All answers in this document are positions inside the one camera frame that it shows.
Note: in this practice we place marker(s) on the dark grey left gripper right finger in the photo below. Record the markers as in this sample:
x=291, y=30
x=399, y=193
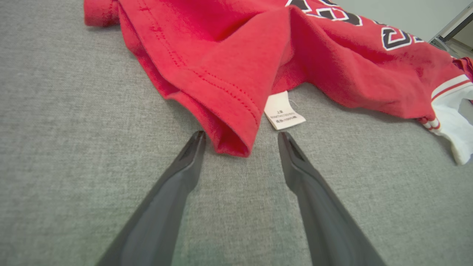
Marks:
x=325, y=221

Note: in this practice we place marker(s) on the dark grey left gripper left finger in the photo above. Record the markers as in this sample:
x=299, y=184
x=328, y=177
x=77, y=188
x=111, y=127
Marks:
x=162, y=214

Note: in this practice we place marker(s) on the red jersey with white sleeves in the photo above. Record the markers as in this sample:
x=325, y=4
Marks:
x=236, y=55

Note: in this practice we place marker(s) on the grey fabric sofa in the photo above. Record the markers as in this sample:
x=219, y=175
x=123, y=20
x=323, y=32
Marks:
x=74, y=129

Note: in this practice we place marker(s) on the grey metal frame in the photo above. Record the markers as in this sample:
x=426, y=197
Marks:
x=452, y=24

